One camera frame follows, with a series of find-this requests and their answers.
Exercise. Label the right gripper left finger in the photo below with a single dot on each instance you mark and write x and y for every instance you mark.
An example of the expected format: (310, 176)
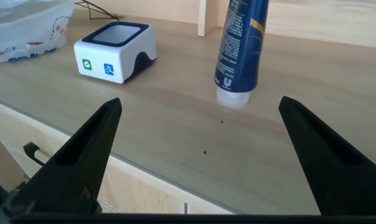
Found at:
(91, 146)

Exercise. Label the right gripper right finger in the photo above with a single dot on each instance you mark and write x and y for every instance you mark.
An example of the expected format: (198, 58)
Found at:
(325, 155)

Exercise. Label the white barcode scanner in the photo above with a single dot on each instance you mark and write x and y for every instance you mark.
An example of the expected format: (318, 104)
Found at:
(113, 56)

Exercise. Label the white plastic shopping bag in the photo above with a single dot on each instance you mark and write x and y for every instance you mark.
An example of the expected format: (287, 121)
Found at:
(23, 28)

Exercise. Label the wooden counter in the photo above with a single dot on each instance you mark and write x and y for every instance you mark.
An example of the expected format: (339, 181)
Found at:
(206, 93)

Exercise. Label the blue squeeze tube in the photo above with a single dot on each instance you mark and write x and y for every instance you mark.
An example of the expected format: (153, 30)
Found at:
(241, 53)

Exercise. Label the dry brown twig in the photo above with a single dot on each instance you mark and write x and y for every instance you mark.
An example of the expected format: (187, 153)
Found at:
(96, 11)

